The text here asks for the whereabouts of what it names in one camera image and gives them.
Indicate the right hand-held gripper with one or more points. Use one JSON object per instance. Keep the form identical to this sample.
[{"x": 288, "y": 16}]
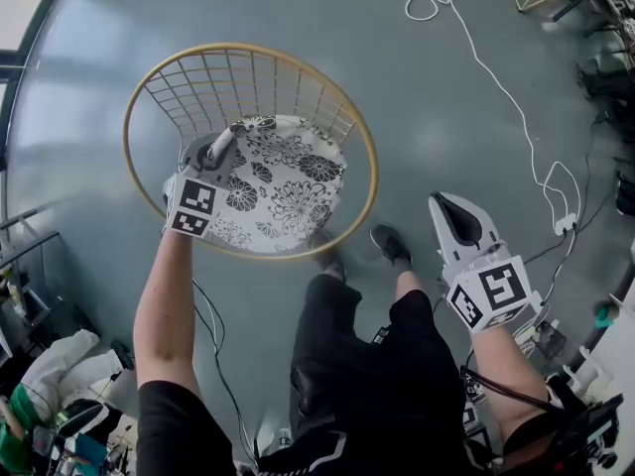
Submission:
[{"x": 496, "y": 290}]

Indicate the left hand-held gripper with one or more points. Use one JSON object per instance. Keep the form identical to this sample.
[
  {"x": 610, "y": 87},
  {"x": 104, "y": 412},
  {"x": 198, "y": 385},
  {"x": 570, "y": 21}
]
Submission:
[{"x": 193, "y": 206}]

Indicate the white floral cushion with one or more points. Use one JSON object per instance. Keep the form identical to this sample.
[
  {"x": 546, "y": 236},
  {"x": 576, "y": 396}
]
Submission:
[{"x": 283, "y": 186}]

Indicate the person's right forearm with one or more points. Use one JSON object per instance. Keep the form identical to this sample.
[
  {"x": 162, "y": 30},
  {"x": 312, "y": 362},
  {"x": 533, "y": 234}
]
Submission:
[{"x": 501, "y": 375}]

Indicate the person's left forearm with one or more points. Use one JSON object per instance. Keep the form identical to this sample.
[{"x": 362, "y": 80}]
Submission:
[{"x": 164, "y": 315}]

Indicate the person's right shoe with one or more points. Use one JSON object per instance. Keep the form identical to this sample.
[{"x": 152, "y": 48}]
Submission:
[{"x": 392, "y": 246}]

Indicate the person's shoe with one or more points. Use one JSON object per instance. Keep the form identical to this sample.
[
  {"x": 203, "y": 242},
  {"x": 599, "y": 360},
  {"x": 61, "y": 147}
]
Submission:
[
  {"x": 392, "y": 246},
  {"x": 330, "y": 258}
]

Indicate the person's right leg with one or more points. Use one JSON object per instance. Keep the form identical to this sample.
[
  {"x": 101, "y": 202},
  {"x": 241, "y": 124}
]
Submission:
[{"x": 409, "y": 285}]

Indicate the white socket block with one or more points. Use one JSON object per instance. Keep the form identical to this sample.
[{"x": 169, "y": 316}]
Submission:
[{"x": 565, "y": 223}]

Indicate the person's left shoe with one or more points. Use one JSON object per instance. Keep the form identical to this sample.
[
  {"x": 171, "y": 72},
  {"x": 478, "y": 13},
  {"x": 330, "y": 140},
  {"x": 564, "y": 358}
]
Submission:
[{"x": 330, "y": 258}]

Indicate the person's black shorts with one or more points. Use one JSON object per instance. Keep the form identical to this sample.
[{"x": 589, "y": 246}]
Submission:
[{"x": 377, "y": 365}]

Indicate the white cart table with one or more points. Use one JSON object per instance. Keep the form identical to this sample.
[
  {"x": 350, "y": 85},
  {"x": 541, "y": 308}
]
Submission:
[{"x": 25, "y": 275}]

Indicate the black body-worn rig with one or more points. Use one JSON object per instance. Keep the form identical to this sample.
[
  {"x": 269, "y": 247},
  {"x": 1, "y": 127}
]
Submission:
[{"x": 585, "y": 424}]

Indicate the person's black shirt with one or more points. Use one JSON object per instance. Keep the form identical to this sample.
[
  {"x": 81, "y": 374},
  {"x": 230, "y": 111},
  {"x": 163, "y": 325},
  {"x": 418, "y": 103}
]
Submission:
[{"x": 178, "y": 434}]

